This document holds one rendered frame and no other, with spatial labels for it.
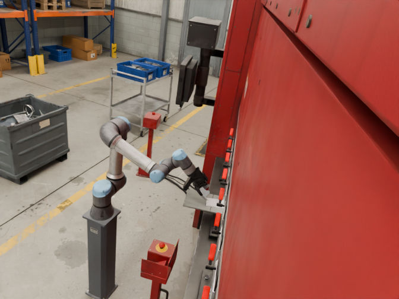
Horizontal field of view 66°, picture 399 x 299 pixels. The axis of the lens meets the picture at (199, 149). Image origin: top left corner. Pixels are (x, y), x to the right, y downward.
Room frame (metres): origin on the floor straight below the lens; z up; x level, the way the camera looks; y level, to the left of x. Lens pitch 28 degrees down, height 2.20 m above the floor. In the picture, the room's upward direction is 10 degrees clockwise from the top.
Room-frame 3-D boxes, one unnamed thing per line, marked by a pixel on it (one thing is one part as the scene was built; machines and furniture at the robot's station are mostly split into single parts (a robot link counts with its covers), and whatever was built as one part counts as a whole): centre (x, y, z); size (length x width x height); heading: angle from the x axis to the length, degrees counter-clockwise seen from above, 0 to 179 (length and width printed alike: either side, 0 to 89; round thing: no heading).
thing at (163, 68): (5.00, 0.98, 0.92); 0.50 x 0.36 x 0.18; 72
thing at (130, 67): (4.61, 1.13, 0.92); 0.50 x 0.36 x 0.18; 72
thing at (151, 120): (3.31, 0.60, 0.41); 0.25 x 0.20 x 0.83; 86
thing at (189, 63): (2.83, 0.22, 1.42); 0.45 x 0.12 x 0.36; 178
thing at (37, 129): (3.08, 2.03, 0.36); 0.80 x 0.60 x 0.72; 162
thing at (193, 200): (1.60, -0.09, 1.00); 0.26 x 0.18 x 0.01; 86
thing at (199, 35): (2.88, 0.13, 1.53); 0.51 x 0.25 x 0.85; 178
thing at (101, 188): (1.59, 0.57, 0.94); 0.13 x 0.12 x 0.14; 164
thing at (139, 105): (4.77, 1.07, 0.47); 0.90 x 0.66 x 0.95; 162
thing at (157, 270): (1.32, 0.12, 0.75); 0.20 x 0.16 x 0.18; 171
